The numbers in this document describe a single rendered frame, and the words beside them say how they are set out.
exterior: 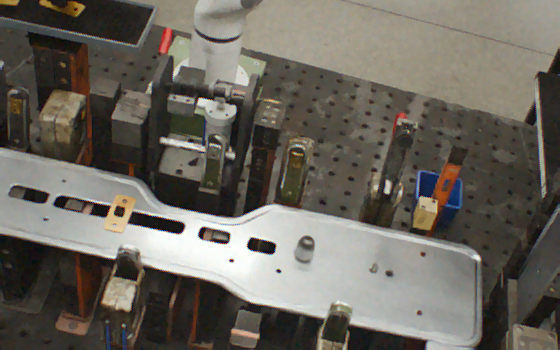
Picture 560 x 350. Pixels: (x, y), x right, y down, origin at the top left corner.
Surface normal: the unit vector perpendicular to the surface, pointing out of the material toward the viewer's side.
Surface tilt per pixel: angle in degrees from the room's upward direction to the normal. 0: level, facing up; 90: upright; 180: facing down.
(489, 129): 0
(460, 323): 0
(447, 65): 0
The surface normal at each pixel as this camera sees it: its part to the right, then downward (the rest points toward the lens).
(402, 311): 0.14, -0.68
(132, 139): -0.17, 0.70
